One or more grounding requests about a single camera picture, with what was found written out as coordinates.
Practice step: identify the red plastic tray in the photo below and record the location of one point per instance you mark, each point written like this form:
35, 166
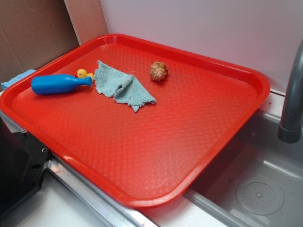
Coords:
149, 157

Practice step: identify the blue sponge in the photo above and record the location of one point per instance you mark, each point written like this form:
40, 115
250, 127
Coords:
16, 79

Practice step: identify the grey sink basin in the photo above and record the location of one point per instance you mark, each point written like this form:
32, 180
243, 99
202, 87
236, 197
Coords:
255, 181

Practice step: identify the light blue cloth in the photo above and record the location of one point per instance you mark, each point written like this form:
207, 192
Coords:
123, 88

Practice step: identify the brown cardboard panel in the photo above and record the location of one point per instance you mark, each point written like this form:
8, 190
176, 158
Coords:
32, 34

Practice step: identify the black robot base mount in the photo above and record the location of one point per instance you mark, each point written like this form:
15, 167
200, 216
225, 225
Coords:
23, 161

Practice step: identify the brown seashell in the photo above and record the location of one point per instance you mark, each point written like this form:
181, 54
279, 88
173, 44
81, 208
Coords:
158, 71

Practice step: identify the yellow rubber duck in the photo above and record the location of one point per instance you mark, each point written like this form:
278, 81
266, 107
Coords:
82, 73

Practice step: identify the blue plastic bottle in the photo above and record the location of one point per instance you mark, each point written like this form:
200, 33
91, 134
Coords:
58, 84

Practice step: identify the grey sink faucet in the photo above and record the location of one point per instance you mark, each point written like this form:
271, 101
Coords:
290, 127

